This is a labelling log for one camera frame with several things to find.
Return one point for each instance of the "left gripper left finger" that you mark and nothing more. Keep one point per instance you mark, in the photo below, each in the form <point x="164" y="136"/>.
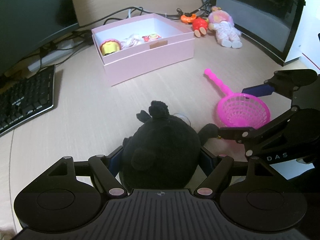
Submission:
<point x="102" y="171"/>

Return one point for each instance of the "yellow toy camera with stickers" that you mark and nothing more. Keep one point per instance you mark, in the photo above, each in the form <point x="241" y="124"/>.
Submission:
<point x="151" y="37"/>

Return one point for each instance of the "pink pajama baby doll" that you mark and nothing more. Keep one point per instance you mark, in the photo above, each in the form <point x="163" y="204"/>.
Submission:
<point x="221" y="23"/>

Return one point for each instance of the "white cardboard box with labels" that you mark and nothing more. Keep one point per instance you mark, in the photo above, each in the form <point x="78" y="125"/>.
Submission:
<point x="305" y="46"/>

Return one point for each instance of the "computer case with glass panel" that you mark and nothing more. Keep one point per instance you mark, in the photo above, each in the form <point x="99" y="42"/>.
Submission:
<point x="273" y="24"/>

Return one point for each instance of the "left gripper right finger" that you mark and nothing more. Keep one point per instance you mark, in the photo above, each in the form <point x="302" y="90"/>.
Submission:
<point x="219" y="171"/>

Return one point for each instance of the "black computer monitor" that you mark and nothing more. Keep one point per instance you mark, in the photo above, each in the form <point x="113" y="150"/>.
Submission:
<point x="26" y="25"/>

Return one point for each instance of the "red dress doll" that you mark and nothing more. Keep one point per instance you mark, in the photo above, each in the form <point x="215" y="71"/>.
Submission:
<point x="200" y="27"/>

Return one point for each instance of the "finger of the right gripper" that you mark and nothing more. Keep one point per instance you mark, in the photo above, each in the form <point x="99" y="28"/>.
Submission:
<point x="259" y="91"/>
<point x="234" y="133"/>

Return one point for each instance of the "pink storage box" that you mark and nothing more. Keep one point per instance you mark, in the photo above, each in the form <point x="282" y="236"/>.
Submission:
<point x="176" y="44"/>

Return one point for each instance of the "pink white cloth in box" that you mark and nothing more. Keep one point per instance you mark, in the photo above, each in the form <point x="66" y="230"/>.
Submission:
<point x="131" y="41"/>

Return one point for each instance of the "pink plastic toy net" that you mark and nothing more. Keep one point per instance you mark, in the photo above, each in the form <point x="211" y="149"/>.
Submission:
<point x="239" y="109"/>

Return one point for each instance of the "white power strip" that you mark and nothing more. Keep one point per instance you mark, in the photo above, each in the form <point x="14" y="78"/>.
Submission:
<point x="63" y="49"/>

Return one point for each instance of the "black plush toy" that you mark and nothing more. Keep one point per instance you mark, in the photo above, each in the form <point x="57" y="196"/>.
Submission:
<point x="164" y="152"/>

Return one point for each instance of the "orange cable clip toy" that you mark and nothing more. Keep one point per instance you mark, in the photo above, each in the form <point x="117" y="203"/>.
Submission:
<point x="188" y="18"/>

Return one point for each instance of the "black keyboard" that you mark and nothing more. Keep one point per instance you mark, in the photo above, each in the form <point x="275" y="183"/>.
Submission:
<point x="27" y="99"/>

